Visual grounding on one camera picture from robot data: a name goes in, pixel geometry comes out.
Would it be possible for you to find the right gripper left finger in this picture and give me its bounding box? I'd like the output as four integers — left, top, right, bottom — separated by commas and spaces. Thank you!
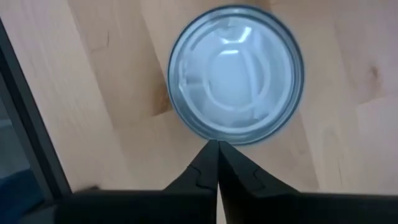
55, 139, 220, 224

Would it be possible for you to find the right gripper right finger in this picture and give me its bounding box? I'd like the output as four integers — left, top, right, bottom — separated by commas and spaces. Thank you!
218, 140, 398, 224

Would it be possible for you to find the green label tuna can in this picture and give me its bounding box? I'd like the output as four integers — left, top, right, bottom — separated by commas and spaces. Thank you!
167, 4, 305, 146

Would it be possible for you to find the black aluminium table frame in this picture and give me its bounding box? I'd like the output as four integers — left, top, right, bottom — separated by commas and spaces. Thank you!
0, 18, 73, 200

